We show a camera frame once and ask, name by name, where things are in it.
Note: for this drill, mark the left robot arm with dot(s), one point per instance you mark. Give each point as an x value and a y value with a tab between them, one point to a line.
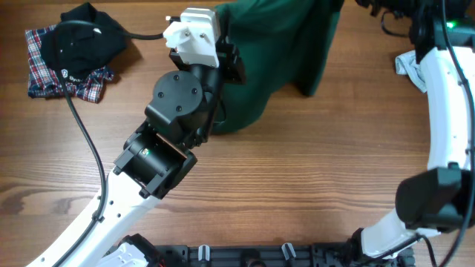
154	159

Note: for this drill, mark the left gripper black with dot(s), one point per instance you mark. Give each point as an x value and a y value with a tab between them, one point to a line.
227	63

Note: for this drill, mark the dark green shorts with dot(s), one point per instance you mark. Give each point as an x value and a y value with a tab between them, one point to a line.
281	42

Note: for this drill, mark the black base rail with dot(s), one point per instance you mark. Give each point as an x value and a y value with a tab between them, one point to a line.
275	255

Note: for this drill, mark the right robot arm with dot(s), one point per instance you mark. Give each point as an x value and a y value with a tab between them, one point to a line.
439	200

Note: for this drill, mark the black polo shirt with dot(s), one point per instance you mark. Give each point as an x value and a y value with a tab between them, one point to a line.
77	51

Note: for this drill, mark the red plaid shirt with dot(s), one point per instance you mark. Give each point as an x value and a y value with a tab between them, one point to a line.
44	83

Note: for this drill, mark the light blue striped cloth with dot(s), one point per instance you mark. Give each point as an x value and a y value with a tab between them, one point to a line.
406	65

